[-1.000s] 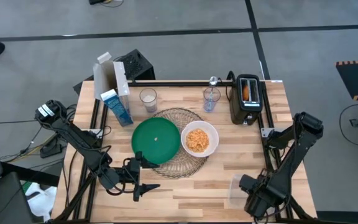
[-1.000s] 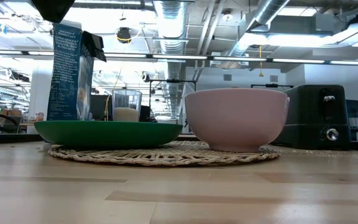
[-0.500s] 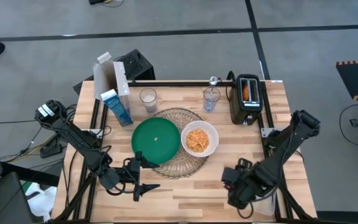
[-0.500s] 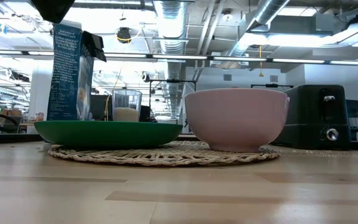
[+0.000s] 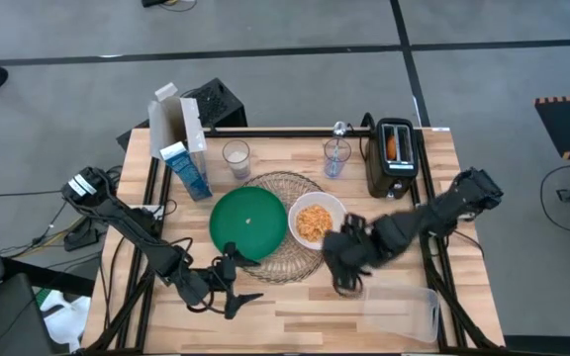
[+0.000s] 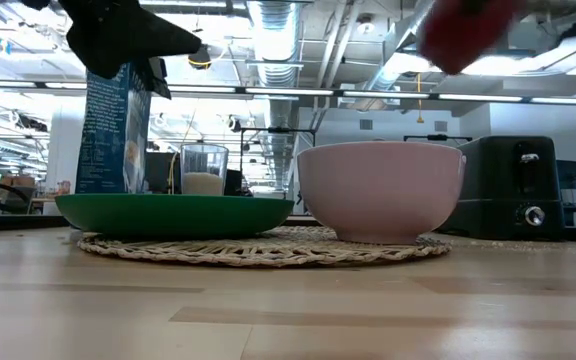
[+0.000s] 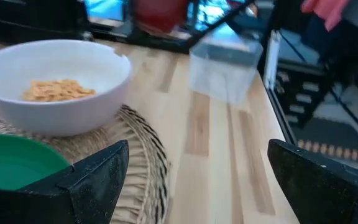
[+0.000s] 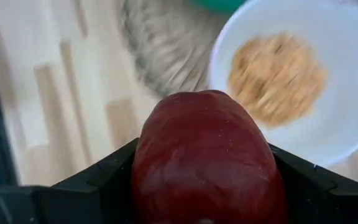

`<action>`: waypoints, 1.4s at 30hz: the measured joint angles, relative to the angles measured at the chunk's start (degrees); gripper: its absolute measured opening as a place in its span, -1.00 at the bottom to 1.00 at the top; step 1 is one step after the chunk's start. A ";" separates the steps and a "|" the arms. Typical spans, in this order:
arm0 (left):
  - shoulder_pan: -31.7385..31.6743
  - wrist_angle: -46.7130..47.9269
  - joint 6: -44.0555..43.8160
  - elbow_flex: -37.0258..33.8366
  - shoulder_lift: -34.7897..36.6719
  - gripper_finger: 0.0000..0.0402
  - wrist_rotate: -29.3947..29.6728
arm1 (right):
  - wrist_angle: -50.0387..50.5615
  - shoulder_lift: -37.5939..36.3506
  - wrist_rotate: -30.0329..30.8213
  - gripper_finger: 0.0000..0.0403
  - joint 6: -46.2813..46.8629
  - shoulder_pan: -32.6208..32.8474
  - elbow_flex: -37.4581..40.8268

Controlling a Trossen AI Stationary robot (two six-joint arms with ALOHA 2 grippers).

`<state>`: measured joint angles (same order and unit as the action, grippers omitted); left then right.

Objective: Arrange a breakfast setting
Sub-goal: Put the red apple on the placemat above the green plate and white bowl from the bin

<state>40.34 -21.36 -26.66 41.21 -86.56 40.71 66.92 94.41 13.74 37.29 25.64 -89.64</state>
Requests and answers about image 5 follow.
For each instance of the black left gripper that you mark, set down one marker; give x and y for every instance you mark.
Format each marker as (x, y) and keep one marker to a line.
(225, 277)

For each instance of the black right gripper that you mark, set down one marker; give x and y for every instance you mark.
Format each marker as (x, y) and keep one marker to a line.
(356, 244)

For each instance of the blue Frosted Flakes cereal box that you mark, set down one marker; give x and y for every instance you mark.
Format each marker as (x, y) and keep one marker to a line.
(186, 168)

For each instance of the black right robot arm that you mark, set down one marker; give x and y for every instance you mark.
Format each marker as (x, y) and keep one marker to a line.
(443, 212)

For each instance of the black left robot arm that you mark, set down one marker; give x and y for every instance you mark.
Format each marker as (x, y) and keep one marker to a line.
(131, 222)

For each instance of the green plate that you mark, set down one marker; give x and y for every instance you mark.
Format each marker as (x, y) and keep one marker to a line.
(248, 232)

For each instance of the clear plastic container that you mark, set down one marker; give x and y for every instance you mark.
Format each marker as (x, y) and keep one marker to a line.
(404, 311)

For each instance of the orange cereal flakes heap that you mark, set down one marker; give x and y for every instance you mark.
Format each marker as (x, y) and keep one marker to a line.
(313, 222)

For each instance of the pale pink bowl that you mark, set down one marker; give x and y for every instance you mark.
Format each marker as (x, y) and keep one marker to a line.
(332, 203)

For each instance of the round woven placemat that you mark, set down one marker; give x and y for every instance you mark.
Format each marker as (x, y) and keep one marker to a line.
(285, 183)

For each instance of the black toaster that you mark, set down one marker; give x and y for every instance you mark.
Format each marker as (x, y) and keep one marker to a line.
(389, 178)

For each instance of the clear glass with milk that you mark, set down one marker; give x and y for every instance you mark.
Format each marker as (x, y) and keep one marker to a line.
(237, 158)

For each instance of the empty clear drinking glass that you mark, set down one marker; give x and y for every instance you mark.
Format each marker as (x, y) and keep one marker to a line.
(344, 153)

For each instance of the toast slice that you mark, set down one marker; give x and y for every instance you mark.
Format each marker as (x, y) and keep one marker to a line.
(391, 147)

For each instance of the metal spoon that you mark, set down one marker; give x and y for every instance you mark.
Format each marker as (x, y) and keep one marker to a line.
(339, 129)

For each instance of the white plastic bag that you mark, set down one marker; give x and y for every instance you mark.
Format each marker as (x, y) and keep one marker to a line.
(67, 316)

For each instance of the black perforated crate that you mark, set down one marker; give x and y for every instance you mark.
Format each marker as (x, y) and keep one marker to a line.
(216, 104)

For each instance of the black aluminium table frame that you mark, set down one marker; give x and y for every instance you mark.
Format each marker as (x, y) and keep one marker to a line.
(285, 132)

